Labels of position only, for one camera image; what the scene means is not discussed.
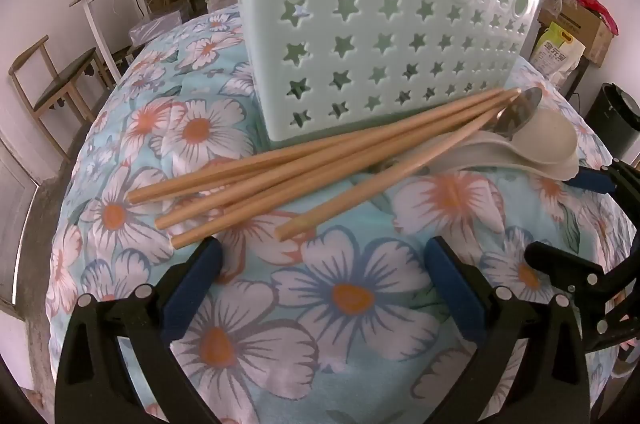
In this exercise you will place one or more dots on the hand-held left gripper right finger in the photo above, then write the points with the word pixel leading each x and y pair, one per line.
pixel 452 289

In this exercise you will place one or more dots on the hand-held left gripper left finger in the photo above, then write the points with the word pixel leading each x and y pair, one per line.
pixel 195 289

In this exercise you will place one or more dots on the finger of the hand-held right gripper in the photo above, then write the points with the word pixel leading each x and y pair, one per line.
pixel 592 180
pixel 560 266

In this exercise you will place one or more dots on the beige plastic spoon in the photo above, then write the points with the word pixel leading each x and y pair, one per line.
pixel 547 134

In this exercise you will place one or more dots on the metal spoon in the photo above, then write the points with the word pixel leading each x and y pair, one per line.
pixel 520 111

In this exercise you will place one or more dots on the mint green utensil basket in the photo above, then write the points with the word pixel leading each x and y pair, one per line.
pixel 350 54

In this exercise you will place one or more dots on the black round appliance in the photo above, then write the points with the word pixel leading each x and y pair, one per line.
pixel 617 119

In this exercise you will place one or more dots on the floral blue blanket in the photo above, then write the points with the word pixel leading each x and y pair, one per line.
pixel 325 329

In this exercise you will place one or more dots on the white and yellow rice bag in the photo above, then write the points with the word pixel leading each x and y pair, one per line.
pixel 555 51

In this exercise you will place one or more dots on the printed cardboard box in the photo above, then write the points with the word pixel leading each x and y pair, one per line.
pixel 585 31

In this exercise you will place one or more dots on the red plastic bag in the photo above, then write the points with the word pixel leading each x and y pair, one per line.
pixel 595 6

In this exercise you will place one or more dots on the clear plastic bag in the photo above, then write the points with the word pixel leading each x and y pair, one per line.
pixel 555 1

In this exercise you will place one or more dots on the white door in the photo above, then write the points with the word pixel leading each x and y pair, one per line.
pixel 15 214

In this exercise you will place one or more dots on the wooden chair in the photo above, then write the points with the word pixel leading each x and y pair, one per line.
pixel 65 79

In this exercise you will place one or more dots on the grey plastic-wrapped box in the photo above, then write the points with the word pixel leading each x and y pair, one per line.
pixel 155 26

